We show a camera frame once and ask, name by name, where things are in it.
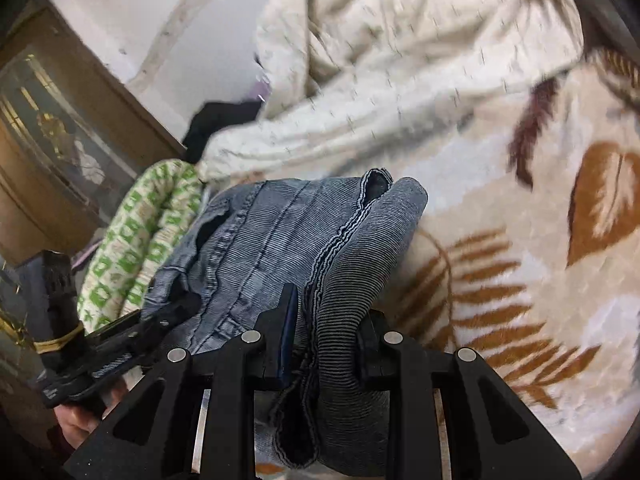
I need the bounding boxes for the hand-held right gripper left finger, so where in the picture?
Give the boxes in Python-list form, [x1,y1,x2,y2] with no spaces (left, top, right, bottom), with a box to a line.
[62,282,302,480]

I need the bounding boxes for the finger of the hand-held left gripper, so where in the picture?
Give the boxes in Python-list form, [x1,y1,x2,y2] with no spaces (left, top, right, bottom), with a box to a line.
[86,292,203,361]
[92,337,173,397]

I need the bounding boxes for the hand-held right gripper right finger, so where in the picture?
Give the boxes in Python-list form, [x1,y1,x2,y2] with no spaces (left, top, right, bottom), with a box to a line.
[356,310,582,480]

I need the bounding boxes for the blue denim pants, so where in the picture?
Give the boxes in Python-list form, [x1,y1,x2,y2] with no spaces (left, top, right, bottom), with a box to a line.
[142,167,428,476]

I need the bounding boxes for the person's left hand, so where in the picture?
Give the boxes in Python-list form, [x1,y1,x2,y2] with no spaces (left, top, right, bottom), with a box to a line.
[54,385,128,450]

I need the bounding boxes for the green and white patterned cloth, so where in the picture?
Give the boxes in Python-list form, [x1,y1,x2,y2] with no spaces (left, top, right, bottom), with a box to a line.
[77,157,203,333]

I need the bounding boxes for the leaf print blanket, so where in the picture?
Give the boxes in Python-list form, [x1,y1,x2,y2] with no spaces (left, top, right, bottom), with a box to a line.
[252,47,640,480]

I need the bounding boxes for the black cloth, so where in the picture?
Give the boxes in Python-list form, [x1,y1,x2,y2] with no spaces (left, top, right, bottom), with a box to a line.
[182,100,266,163]

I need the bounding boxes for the wooden cabinet with glass door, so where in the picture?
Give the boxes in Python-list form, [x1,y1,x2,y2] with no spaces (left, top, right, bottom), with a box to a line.
[0,0,188,267]

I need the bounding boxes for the cream printed quilt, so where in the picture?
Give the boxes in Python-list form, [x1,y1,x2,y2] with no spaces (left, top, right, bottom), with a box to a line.
[197,0,586,187]

